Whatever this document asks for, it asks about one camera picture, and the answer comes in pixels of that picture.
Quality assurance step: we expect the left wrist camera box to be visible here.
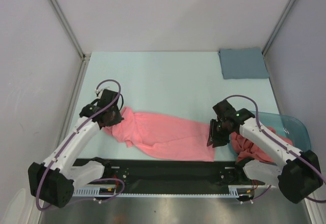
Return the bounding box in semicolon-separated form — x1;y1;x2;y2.
96;89;120;110

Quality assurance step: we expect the white slotted cable duct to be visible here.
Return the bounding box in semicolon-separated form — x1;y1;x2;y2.
73;186;253;199

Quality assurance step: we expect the folded blue-grey t-shirt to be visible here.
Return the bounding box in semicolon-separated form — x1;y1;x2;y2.
219;47;269;79

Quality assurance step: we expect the pink t-shirt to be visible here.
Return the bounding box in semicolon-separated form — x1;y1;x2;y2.
103;107;215;162
230;126;293;164

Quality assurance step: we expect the teal plastic basin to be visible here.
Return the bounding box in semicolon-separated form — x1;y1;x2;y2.
228;112;311;157

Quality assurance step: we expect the left aluminium frame post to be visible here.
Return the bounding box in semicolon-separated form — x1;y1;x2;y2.
38;0;86;58

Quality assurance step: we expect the right aluminium frame post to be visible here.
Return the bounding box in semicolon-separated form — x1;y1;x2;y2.
262;0;298;56

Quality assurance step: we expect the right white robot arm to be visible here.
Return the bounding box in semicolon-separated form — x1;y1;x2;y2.
207;106;323;204

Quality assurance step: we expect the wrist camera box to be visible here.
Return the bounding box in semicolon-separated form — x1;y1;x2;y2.
212;100;236;121
96;89;120;110

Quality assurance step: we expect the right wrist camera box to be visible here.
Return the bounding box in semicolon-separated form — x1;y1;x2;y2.
212;100;236;121

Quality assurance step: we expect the aluminium frame post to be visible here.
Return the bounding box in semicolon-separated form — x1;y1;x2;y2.
38;0;86;58
262;0;298;56

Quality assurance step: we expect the crumpled pink t-shirt in basin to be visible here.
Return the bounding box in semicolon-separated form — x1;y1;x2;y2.
230;126;293;164

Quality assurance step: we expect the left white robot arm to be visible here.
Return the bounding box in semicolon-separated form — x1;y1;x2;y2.
28;104;125;211

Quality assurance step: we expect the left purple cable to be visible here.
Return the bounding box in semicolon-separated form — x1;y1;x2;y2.
35;79;125;211

